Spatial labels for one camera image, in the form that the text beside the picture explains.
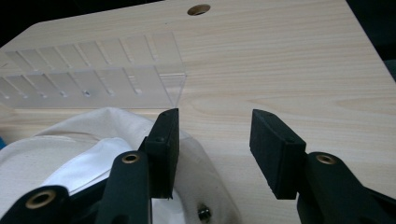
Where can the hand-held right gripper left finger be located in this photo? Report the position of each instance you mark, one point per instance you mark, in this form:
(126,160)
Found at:
(164,149)

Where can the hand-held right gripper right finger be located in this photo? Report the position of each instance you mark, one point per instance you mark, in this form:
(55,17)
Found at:
(274,155)

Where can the clear acrylic rack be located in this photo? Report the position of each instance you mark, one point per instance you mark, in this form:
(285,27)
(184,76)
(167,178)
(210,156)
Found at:
(93,84)

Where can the white cloth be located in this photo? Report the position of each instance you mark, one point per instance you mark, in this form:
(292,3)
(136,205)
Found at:
(34,161)

